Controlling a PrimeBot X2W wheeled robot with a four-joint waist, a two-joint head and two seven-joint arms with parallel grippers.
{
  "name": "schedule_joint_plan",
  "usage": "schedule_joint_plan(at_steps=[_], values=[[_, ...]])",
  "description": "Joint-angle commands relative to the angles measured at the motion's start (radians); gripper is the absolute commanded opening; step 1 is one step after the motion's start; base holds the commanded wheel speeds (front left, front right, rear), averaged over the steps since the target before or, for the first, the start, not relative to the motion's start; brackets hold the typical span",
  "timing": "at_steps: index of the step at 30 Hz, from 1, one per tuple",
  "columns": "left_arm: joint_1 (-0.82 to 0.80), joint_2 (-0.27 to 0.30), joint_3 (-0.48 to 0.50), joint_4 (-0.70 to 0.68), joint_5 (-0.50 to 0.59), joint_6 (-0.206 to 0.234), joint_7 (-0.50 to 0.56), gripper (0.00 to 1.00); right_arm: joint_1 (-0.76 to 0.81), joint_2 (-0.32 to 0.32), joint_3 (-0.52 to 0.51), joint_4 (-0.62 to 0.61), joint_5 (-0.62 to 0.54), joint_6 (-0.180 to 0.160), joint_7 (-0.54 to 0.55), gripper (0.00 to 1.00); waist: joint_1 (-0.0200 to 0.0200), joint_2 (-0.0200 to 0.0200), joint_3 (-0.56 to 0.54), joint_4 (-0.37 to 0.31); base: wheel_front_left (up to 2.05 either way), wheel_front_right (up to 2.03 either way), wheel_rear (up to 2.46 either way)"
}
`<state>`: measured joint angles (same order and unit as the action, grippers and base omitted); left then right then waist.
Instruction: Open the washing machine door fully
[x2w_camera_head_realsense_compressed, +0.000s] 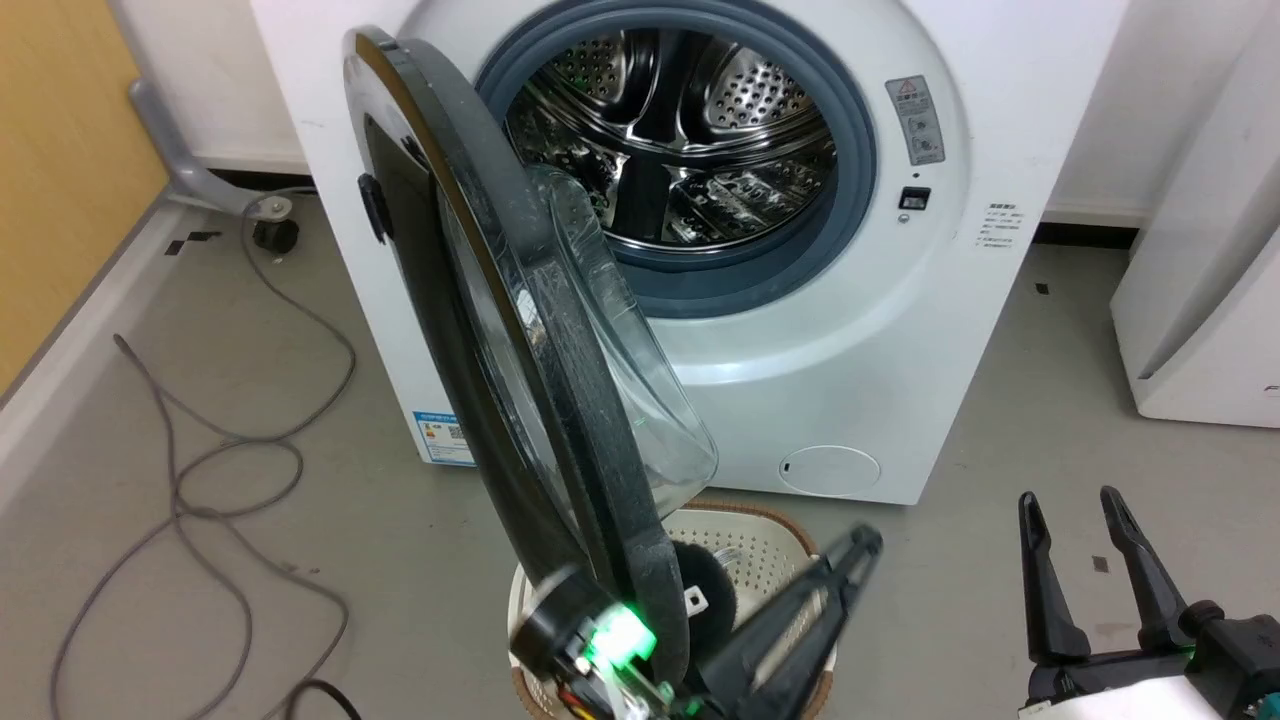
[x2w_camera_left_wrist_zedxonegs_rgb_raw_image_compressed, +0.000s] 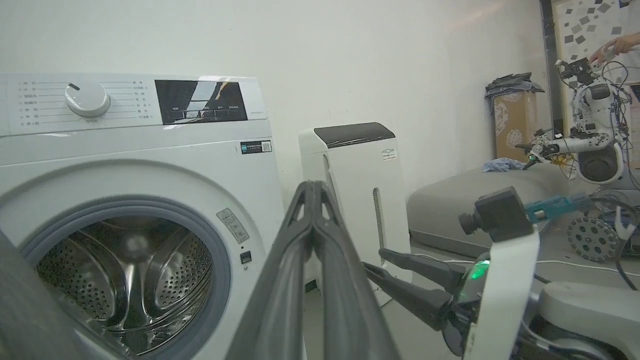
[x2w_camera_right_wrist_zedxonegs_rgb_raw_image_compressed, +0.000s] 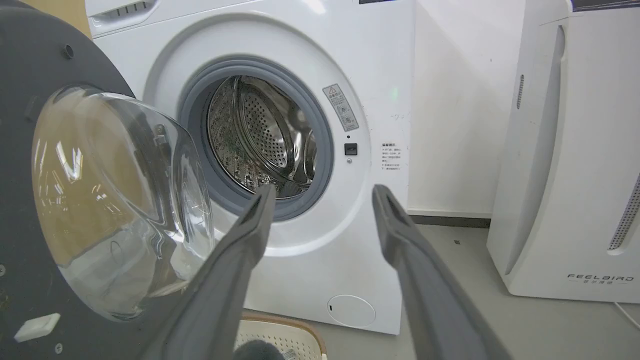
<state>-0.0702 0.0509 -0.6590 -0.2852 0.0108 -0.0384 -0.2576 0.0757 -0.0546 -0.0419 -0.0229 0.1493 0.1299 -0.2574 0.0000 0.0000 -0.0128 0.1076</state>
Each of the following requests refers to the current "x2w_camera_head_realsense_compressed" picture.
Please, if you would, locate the white front-load washing machine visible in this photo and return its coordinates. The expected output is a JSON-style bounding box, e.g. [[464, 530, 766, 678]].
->
[[250, 0, 1131, 506]]

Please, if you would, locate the grey warning sticker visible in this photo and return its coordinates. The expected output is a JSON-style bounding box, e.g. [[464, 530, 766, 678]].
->
[[885, 75, 946, 168]]

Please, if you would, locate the black round glass washer door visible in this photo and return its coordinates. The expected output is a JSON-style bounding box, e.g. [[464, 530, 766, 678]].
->
[[343, 27, 719, 701]]

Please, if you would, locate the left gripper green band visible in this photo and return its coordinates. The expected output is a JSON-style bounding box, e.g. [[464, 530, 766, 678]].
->
[[510, 527, 884, 720]]

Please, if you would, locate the white appliance cabinet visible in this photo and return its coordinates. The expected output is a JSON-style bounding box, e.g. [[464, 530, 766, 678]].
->
[[1110, 0, 1280, 429]]

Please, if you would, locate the white perforated laundry basket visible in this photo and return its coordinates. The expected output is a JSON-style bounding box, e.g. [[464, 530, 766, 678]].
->
[[508, 500, 839, 720]]

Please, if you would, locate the blue energy label sticker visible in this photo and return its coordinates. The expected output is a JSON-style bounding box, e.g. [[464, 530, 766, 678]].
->
[[412, 410, 477, 466]]

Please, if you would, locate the round white filter cover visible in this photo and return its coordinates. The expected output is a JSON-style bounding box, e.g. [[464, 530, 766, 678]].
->
[[778, 445, 883, 498]]

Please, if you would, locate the grey floor cable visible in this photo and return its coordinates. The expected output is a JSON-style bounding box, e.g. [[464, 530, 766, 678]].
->
[[50, 200, 358, 720]]

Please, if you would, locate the black item with white tag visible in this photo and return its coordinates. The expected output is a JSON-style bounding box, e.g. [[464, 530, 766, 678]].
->
[[672, 540, 739, 651]]

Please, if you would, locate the grey metal furniture leg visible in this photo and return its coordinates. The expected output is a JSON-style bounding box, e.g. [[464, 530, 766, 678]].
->
[[128, 78, 294, 221]]

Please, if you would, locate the wooden panel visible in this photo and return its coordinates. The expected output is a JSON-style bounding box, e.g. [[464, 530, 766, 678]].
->
[[0, 0, 171, 396]]

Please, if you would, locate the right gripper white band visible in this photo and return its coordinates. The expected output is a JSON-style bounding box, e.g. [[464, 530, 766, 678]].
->
[[1020, 487, 1280, 720]]

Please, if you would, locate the black floor cable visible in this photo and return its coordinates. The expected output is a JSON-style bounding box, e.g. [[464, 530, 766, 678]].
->
[[262, 680, 363, 720]]

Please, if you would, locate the grey rubber door gasket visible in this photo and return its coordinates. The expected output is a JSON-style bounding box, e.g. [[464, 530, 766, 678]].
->
[[475, 0, 879, 319]]

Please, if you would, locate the steel perforated washer drum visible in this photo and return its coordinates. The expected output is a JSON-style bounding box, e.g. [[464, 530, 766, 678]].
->
[[505, 28, 839, 251]]

